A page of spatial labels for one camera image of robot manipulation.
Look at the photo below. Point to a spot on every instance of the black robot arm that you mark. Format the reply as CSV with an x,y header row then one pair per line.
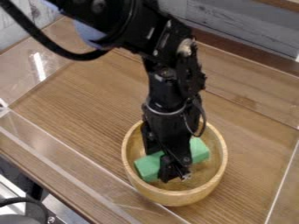
x,y
135,25

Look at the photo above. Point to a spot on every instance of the black metal frame corner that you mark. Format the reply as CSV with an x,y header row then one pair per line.
x,y
36,210

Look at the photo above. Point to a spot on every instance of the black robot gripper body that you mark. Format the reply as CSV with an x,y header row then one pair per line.
x,y
173,127

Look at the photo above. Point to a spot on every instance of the brown wooden bowl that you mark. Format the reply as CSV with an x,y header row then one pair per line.
x,y
179,192

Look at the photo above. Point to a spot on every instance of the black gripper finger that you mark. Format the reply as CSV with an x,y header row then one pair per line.
x,y
151,145
172,169

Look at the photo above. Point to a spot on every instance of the green rectangular block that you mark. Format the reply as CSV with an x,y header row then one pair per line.
x,y
147,164

